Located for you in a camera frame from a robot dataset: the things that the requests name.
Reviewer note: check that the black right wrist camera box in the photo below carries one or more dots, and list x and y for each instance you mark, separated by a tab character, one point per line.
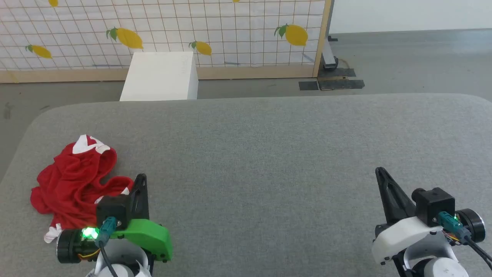
436	204

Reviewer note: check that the large black floor tape patch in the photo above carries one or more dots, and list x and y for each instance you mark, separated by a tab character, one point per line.
342	84

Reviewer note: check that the red garment with white trim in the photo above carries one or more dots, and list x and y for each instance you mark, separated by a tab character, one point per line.
73	181

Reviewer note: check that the white box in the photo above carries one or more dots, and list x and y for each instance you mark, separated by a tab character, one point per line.
157	77

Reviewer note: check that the small black floor tape patch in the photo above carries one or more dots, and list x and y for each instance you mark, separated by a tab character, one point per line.
308	85

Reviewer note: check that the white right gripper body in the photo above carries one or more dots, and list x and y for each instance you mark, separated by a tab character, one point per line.
403	234

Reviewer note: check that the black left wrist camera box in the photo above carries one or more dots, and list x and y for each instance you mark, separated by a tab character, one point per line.
113	209

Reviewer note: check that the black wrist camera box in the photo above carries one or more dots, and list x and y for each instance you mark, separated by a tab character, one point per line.
436	204
113	209

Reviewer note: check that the grey metal support foot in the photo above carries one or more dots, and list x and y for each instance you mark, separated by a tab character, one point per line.
328	57

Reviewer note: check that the lemon print grid screen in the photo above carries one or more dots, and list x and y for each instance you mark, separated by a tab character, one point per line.
173	27

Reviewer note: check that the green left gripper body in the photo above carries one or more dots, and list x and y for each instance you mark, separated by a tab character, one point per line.
152	236

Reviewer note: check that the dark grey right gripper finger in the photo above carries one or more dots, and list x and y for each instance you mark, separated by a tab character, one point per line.
392	196

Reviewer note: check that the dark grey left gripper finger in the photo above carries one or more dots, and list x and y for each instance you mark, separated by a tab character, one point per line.
140	200

